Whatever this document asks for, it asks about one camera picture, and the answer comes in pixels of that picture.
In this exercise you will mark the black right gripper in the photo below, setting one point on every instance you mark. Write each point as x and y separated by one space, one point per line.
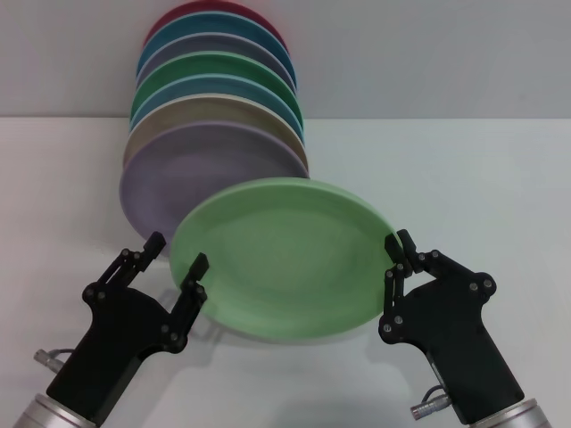
450 330

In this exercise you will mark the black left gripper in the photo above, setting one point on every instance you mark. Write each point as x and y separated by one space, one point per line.
116 339

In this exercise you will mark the light green plate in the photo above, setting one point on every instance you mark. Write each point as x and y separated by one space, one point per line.
285 263

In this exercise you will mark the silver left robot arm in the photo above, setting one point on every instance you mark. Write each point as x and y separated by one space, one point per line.
49 412

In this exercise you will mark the lavender plate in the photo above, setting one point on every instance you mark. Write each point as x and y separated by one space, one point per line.
178 178

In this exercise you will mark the beige plate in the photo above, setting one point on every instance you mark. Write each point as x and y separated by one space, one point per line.
209 111

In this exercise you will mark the light blue plate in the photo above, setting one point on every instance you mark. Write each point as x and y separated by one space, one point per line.
201 87

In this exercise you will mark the dark green plate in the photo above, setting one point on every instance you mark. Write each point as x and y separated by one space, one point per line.
214 64

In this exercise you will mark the grey purple plate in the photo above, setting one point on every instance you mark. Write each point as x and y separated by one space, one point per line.
214 44

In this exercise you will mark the teal blue plate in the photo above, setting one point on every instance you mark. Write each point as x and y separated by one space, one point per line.
214 24

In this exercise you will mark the red plate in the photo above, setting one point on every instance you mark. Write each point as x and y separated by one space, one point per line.
250 10

